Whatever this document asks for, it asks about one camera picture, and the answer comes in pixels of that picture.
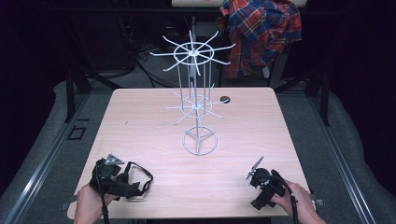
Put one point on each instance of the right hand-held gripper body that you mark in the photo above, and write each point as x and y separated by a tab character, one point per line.
267	182

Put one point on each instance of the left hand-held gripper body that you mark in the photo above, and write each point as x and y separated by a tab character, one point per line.
104	175

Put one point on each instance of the black round table grommet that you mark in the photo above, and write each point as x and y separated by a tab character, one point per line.
224	99

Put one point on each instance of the person's right hand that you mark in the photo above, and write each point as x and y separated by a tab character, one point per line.
294	199

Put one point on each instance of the person's left hand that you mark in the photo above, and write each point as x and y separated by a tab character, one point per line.
88	202

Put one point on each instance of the grey metal rail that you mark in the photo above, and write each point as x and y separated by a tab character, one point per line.
345	165
40	168

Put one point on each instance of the plaid shirt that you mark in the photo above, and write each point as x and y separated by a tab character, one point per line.
261	34

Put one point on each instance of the black metal stand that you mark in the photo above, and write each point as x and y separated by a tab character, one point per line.
70	93
323	96

